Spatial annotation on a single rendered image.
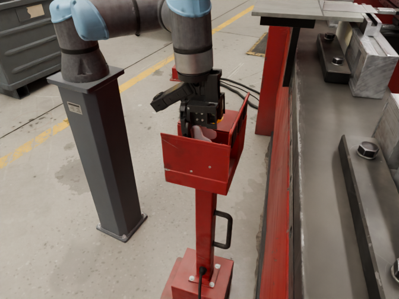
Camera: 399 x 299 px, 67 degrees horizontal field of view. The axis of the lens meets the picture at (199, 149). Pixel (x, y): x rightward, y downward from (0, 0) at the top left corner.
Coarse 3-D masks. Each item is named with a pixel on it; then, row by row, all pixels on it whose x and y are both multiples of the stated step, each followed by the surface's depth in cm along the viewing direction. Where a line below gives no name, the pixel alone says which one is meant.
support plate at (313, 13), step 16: (256, 0) 86; (272, 0) 86; (288, 0) 86; (304, 0) 86; (272, 16) 75; (288, 16) 74; (304, 16) 73; (320, 16) 72; (336, 16) 72; (352, 16) 72
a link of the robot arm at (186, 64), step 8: (176, 56) 56; (184, 56) 55; (192, 56) 54; (200, 56) 55; (208, 56) 56; (176, 64) 57; (184, 64) 56; (192, 64) 55; (200, 64) 56; (208, 64) 57; (184, 72) 57; (192, 72) 56; (200, 72) 56
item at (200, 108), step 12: (216, 72) 60; (192, 84) 60; (204, 84) 59; (216, 84) 58; (192, 96) 62; (204, 96) 61; (216, 96) 60; (180, 108) 62; (192, 108) 61; (204, 108) 60; (216, 108) 60; (192, 120) 64; (204, 120) 64; (216, 120) 61
